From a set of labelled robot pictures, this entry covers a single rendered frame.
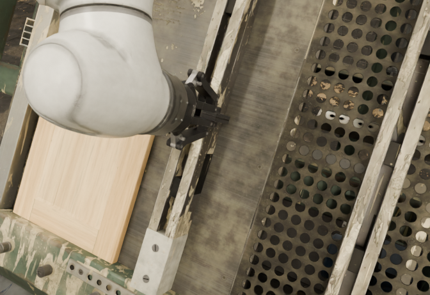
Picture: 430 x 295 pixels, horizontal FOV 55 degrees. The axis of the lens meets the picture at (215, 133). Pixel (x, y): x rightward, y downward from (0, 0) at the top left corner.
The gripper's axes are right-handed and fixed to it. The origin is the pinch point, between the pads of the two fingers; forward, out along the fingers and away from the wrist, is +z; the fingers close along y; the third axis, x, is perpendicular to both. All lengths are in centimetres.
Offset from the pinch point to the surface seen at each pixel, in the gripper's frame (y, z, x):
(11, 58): -11, 181, 266
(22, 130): -18, 5, 49
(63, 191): -27.9, 6.7, 34.2
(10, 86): -10, 12, 65
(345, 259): -15.8, 1.5, -29.0
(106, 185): -22.4, 6.7, 23.1
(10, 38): 5, 201, 297
